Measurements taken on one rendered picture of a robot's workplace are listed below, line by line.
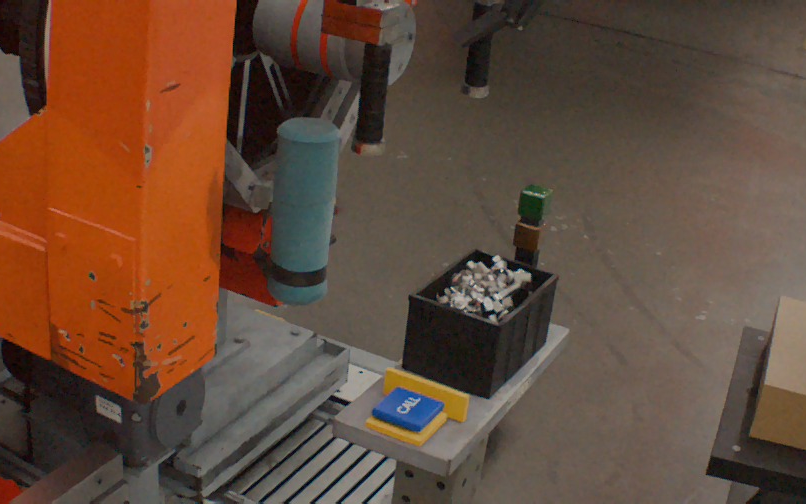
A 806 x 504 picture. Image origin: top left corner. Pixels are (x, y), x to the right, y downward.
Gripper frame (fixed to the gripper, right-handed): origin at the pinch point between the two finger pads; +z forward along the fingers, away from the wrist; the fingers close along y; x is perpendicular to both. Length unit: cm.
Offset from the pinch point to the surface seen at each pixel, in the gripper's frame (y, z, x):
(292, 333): -65, 50, -35
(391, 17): 0.1, 6.3, -2.9
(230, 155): -11.0, 34.9, -14.0
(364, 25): 1.3, 9.7, -3.0
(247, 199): -20.4, 37.3, -15.8
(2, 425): -41, 104, -32
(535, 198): -38.7, 2.8, -1.5
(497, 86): -198, -26, -231
